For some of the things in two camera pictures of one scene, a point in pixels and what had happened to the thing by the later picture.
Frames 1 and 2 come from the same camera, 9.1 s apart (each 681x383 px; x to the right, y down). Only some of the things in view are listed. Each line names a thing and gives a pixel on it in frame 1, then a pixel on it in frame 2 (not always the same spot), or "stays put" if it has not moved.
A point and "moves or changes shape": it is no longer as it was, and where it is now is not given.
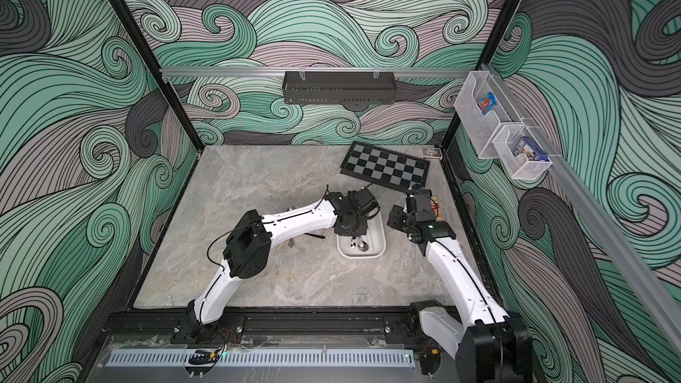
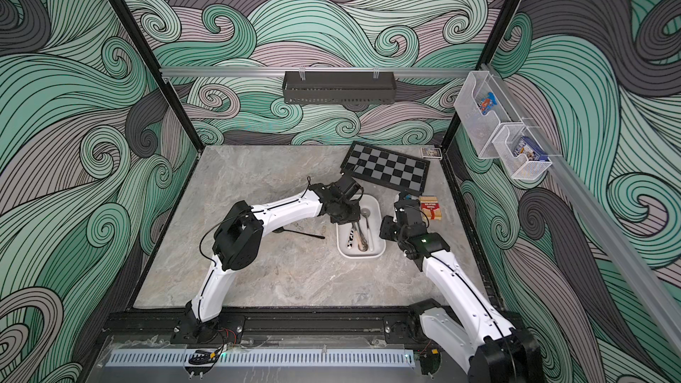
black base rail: (172, 331) stays put
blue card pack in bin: (526, 146) stays put
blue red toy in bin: (487, 103) stays put
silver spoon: (362, 245) moves or changes shape
